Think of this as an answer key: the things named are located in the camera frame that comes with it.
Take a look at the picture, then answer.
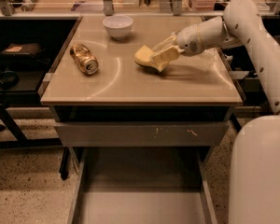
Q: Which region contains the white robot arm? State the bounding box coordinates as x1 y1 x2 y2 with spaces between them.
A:
152 0 280 224

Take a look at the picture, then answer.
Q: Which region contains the crushed gold soda can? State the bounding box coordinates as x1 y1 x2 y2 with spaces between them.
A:
70 44 99 75

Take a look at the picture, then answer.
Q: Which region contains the dark side table frame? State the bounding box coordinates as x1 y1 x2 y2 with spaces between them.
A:
0 17 80 149

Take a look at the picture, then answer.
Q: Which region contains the clear plastic water bottle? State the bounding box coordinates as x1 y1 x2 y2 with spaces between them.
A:
202 48 219 63

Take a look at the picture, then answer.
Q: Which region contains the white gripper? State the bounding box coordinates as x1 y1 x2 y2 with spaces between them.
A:
151 25 204 66

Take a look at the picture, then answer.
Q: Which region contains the white ceramic bowl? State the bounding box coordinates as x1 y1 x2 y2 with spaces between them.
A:
103 15 133 40

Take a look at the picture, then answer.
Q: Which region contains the yellow sponge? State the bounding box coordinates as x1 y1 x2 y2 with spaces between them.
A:
133 45 169 73

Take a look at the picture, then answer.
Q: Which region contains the open middle drawer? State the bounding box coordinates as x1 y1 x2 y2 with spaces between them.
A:
66 147 218 224

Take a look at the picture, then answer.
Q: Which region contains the closed top drawer front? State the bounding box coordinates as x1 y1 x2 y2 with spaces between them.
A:
54 121 229 147

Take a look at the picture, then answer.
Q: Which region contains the black bag on shelf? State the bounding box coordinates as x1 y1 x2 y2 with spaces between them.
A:
0 43 43 66

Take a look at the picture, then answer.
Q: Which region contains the beige drawer cabinet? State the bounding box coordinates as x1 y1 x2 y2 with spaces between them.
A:
40 14 245 147

